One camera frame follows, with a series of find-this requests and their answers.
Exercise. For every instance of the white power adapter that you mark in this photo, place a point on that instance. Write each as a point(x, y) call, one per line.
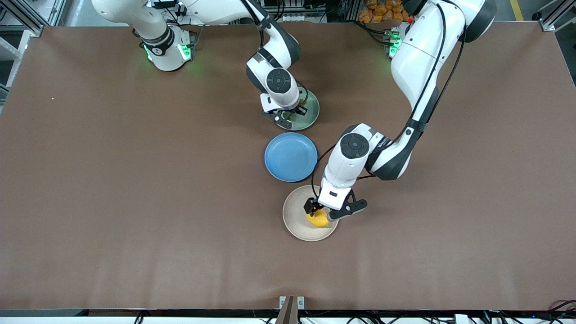
point(462, 319)

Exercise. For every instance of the aluminium frame profile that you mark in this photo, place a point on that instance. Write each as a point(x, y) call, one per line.
point(36, 18)
point(555, 15)

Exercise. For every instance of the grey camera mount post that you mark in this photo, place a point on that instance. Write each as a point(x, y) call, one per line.
point(288, 315)

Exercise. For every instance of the orange snack bags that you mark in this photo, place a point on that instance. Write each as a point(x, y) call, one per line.
point(382, 11)

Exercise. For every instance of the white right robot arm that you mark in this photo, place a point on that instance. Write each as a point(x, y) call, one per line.
point(279, 81)

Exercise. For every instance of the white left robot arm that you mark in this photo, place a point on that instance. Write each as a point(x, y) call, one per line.
point(418, 58)

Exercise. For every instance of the beige round plate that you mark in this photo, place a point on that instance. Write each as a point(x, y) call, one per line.
point(297, 225)

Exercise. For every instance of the yellow lemon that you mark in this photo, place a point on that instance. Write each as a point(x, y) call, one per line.
point(318, 220)

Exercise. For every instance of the black equipment rack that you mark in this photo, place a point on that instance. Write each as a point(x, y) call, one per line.
point(324, 9)

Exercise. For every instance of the light green round plate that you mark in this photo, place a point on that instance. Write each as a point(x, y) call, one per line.
point(311, 114)

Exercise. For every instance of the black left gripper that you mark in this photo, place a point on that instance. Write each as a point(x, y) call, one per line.
point(311, 205)

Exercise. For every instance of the blue round plate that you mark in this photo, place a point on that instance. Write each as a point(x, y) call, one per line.
point(291, 157)

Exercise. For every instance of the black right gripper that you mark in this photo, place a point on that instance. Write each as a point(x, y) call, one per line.
point(300, 109)

